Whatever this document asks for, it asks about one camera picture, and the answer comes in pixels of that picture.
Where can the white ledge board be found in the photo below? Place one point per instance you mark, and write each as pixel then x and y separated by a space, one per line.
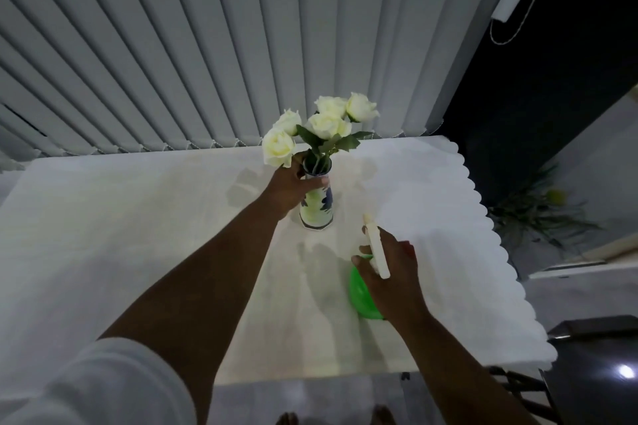
pixel 583 268

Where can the person's right forearm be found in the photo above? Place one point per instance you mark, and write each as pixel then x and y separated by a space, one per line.
pixel 458 375

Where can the green leafy plant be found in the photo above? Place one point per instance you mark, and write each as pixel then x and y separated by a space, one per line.
pixel 533 213

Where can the white vertical blinds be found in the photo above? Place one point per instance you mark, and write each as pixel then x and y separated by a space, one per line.
pixel 199 41

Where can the person's left thumb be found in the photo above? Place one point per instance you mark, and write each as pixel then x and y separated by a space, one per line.
pixel 315 183

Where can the white scalloped tablecloth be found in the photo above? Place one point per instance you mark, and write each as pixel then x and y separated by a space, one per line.
pixel 124 240

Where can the person's left hand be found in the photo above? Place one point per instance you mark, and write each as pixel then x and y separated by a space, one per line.
pixel 284 190

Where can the dark metal chair frame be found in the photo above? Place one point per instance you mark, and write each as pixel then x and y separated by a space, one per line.
pixel 523 390

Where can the green spray bottle white head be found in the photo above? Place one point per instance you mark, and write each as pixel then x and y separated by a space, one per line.
pixel 361 297

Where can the white rose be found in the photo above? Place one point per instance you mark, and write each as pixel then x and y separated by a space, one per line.
pixel 278 147
pixel 330 105
pixel 326 127
pixel 289 122
pixel 361 107

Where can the white shirt sleeve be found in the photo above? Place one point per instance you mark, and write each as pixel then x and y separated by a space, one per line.
pixel 99 385

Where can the glossy black furniture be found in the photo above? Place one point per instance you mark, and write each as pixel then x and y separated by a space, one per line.
pixel 593 380

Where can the person's right foot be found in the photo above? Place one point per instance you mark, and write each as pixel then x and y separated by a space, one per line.
pixel 384 416

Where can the person's left forearm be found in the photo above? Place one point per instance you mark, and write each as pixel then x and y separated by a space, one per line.
pixel 199 300

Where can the person's foot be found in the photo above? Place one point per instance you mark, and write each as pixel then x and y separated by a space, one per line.
pixel 384 416
pixel 286 419

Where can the person's left foot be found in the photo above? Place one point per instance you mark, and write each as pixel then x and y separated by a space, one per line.
pixel 286 419

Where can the person's right thumb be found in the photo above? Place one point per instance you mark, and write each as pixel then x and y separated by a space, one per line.
pixel 364 268

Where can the person's right hand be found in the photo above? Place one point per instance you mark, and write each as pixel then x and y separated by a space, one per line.
pixel 398 280

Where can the blue and white patterned vase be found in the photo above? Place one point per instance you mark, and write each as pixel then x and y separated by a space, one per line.
pixel 319 210

